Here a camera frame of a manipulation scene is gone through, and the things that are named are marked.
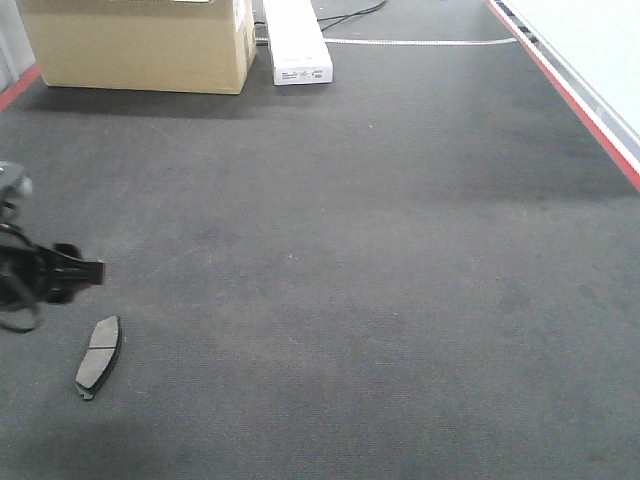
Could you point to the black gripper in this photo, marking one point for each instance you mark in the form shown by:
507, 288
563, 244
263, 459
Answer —
27, 270

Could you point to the grey brake pad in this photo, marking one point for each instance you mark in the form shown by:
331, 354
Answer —
100, 357

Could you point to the dark grey conveyor belt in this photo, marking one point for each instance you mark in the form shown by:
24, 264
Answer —
427, 269

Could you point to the brown cardboard box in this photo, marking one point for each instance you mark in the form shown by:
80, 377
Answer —
168, 46

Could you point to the long white box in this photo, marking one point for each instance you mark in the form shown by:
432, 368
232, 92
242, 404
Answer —
299, 55

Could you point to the red conveyor side rail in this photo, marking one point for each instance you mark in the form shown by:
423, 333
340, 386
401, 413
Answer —
607, 139

